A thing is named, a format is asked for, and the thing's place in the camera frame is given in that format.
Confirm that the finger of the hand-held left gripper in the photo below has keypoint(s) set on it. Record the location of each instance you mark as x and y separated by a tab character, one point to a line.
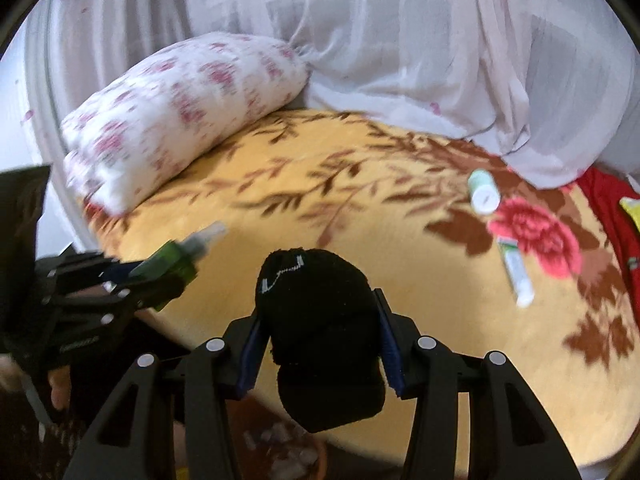
140	296
85	267

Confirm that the yellow floral plush blanket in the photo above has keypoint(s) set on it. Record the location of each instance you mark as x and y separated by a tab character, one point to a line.
400	260

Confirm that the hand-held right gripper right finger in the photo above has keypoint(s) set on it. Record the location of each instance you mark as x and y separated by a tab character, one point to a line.
389	342

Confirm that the white sheer petal-print curtain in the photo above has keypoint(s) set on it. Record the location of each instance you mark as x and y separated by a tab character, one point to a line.
400	60

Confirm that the white and green tube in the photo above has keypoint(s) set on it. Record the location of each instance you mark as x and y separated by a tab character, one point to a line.
515	270

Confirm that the floral white pink pillow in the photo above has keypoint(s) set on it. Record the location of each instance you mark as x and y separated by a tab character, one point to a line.
190	95

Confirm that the yellow cartoon pillow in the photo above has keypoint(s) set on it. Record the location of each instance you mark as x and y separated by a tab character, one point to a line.
634	210

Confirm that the red blanket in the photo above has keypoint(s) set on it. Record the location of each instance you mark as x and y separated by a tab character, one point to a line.
607	200

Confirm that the mint and white round bottle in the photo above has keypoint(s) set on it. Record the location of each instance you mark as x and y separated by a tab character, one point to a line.
482	195

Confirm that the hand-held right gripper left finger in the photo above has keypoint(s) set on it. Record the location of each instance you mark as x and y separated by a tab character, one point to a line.
250	355

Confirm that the person's left hand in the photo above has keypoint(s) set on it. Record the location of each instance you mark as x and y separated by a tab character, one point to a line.
59	390

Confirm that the black sock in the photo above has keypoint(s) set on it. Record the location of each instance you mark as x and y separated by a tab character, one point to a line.
315	310

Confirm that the dark green small bottle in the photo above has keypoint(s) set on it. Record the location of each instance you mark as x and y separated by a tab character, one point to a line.
175	260

